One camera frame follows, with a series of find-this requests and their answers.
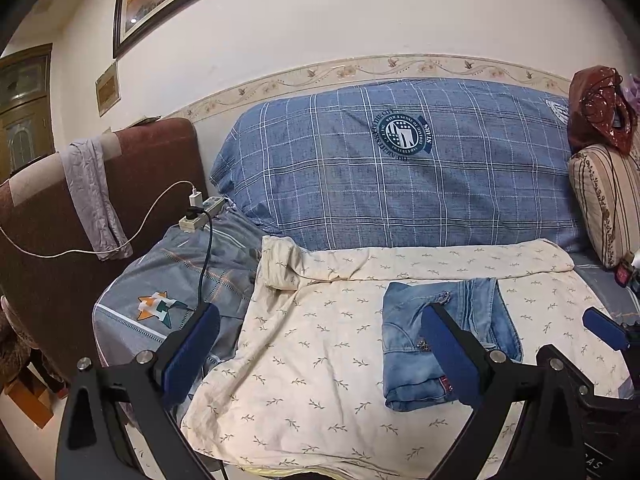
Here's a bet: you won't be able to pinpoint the black power cable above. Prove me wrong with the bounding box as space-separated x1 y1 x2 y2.
185 204 215 311

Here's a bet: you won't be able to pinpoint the beige striped pillow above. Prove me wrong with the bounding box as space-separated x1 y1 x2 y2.
568 142 640 269

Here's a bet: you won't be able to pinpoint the white charger with cable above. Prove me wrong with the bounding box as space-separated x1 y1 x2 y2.
0 179 204 261

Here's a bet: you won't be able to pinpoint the blue denim jeans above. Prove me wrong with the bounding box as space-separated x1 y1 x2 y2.
382 278 523 412

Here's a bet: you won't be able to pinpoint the small wall plaque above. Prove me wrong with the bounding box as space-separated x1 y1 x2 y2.
96 62 120 117

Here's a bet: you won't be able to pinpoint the red small box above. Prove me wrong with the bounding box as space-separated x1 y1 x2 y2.
614 261 636 288

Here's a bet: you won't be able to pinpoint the wooden door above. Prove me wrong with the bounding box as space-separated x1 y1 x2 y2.
0 44 55 181

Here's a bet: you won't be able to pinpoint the brown bed headboard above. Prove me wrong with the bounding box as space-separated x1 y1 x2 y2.
0 116 208 384

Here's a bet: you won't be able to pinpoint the grey-blue bed sheet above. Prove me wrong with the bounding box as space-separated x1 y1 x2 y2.
93 209 639 427

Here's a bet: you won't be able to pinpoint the dark red shiny bag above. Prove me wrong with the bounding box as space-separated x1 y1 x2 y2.
567 65 638 155

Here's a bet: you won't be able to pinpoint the cardboard box on floor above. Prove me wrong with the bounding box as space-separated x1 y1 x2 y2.
3 366 56 429

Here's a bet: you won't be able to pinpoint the blue plaid large pillow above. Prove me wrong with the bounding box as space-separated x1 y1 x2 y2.
209 78 588 252

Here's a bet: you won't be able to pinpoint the grey cloth on headboard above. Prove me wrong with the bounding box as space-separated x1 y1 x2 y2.
60 138 132 261

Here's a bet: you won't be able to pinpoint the cream leaf-print blanket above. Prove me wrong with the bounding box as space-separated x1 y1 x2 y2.
181 236 628 479

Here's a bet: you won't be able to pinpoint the purple cloth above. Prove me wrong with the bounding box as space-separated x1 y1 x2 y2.
620 75 640 116

